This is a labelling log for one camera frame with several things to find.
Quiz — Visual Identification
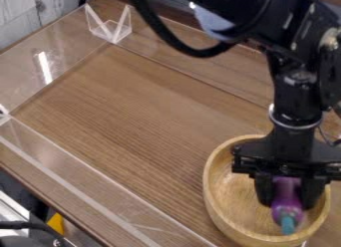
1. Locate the purple toy eggplant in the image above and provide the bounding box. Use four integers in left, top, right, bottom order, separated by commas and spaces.
270, 177, 303, 235

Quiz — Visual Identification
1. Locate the brown wooden bowl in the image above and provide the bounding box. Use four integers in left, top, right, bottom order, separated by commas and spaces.
201, 134, 331, 247

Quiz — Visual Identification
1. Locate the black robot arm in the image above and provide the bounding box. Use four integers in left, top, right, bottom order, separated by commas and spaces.
129, 0, 341, 209

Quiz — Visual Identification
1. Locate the clear acrylic tray wall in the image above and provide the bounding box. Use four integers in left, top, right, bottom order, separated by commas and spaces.
0, 3, 341, 247

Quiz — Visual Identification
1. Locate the black cable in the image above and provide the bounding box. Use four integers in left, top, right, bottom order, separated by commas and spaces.
0, 220, 58, 247

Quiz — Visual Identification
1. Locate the clear acrylic corner bracket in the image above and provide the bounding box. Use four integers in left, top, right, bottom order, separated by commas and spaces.
84, 5, 132, 45

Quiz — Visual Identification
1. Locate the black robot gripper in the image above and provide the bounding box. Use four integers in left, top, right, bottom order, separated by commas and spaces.
231, 126, 341, 210

